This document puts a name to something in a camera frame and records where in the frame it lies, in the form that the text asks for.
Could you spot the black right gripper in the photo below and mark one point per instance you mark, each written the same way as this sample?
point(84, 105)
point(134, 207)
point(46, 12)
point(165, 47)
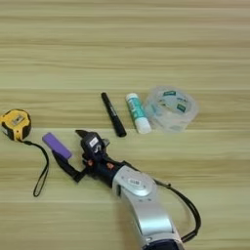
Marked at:
point(99, 166)

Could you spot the purple eraser block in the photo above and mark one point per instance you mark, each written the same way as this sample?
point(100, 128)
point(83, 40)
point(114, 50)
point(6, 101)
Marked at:
point(57, 145)

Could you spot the black marker pen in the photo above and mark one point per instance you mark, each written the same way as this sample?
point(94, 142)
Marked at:
point(113, 114)

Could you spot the yellow black tape measure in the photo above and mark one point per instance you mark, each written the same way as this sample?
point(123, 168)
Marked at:
point(15, 124)

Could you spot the green white glue stick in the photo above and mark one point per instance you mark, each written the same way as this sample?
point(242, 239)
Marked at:
point(138, 112)

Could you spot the small black box white label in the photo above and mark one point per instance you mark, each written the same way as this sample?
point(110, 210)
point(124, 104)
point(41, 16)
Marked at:
point(91, 142)

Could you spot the clear adhesive tape roll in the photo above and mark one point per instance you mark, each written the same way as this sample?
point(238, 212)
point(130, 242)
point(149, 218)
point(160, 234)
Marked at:
point(172, 107)

